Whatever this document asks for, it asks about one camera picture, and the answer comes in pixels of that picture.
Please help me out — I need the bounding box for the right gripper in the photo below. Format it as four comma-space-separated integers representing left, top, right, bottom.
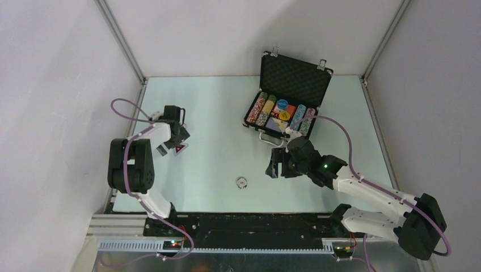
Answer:
265, 148, 309, 179

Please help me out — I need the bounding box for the all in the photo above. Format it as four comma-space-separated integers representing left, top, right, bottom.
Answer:
174, 143, 188, 156

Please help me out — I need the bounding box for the black poker set case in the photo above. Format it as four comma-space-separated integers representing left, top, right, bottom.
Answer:
242, 47, 334, 147

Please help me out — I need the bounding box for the blue playing card deck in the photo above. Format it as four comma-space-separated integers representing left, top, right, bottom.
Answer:
265, 117, 288, 133

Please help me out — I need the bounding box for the yellow big blind button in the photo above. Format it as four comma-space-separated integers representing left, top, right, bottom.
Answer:
279, 111, 290, 121

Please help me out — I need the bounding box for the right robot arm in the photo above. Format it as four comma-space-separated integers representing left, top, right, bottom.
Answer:
265, 128, 447, 261

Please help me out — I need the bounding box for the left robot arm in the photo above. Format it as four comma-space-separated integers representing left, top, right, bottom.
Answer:
107, 105, 190, 236

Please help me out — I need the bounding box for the white poker chip front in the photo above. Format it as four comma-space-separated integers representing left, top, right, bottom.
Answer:
236, 177, 248, 189

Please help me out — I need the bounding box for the red card deck in case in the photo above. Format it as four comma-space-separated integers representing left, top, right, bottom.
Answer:
271, 104, 296, 118

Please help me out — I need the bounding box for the grey poker chip stack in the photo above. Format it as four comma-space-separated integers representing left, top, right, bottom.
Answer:
255, 95, 277, 126

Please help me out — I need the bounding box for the light blue chip stack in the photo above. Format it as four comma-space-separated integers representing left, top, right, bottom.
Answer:
290, 104, 307, 130

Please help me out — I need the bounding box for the blue dealer button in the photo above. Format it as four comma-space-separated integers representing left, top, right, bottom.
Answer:
276, 99, 289, 110

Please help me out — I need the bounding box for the red poker chip stack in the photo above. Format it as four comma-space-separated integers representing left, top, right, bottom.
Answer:
246, 92, 268, 123

